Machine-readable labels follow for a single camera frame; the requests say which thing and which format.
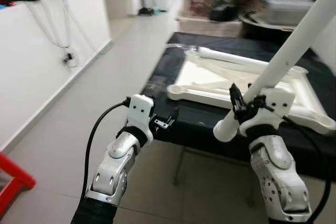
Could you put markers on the white children table top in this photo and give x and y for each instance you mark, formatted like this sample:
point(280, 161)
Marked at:
point(210, 77)

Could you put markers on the clear plastic storage box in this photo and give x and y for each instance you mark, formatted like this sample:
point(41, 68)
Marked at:
point(289, 11)

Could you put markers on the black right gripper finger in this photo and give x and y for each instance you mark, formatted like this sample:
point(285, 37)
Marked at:
point(236, 98)

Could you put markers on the cloth covered low bench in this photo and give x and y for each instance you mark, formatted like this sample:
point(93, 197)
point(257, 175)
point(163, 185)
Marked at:
point(205, 27)

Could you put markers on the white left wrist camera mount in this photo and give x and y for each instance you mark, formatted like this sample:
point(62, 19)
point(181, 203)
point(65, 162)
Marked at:
point(140, 109)

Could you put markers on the black charger plug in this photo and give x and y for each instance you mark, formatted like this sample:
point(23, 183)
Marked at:
point(67, 57)

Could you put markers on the black table cloth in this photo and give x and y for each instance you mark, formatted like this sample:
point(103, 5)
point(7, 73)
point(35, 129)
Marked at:
point(205, 124)

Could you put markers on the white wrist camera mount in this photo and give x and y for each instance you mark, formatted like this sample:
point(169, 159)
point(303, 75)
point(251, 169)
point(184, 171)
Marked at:
point(140, 109)
point(275, 103)

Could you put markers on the red plastic stool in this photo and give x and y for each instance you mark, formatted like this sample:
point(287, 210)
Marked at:
point(16, 179)

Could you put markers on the black bag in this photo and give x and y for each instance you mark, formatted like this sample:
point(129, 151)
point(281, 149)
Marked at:
point(223, 11)

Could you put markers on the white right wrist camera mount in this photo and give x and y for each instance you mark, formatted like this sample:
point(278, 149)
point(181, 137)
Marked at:
point(275, 103)

